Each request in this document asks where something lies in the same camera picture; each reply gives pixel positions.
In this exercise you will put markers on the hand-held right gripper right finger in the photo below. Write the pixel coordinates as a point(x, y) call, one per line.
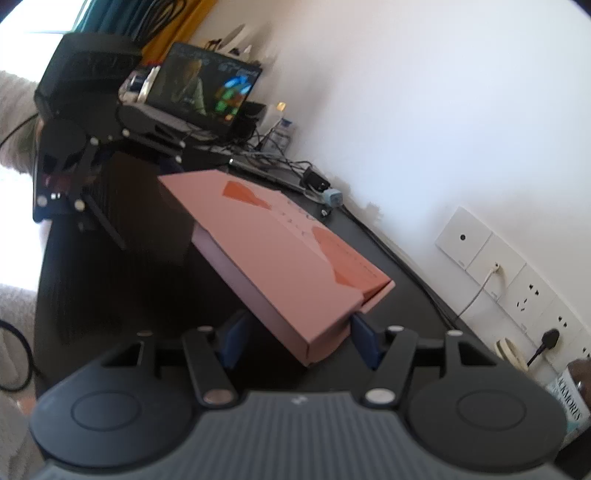
point(364, 339)

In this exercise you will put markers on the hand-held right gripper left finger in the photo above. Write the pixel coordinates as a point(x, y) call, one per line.
point(238, 341)

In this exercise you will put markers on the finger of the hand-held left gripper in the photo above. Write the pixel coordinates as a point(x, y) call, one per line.
point(152, 136)
point(92, 194)

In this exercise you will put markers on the pink cardboard box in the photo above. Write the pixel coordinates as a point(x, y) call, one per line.
point(277, 249)

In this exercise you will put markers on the black desktop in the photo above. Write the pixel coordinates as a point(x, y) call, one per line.
point(115, 295)

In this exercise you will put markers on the teal curtain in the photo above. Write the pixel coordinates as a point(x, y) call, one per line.
point(115, 16)

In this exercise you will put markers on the laptop screen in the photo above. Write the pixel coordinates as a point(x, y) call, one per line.
point(205, 85)

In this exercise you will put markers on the yellow curtain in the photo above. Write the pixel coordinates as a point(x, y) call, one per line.
point(180, 27)

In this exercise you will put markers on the white candle bottle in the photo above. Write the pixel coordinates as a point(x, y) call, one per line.
point(279, 117)

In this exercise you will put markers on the grey-blue charger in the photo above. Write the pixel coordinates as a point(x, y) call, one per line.
point(332, 197)

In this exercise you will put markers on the black charger adapter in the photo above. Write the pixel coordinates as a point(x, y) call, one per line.
point(316, 177)

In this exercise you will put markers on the black power plug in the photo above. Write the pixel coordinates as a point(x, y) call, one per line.
point(549, 339)

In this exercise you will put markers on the brown supplement bottle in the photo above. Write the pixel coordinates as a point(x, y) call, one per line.
point(572, 401)

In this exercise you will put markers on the white wall socket panel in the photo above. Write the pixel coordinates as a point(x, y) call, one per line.
point(521, 281)

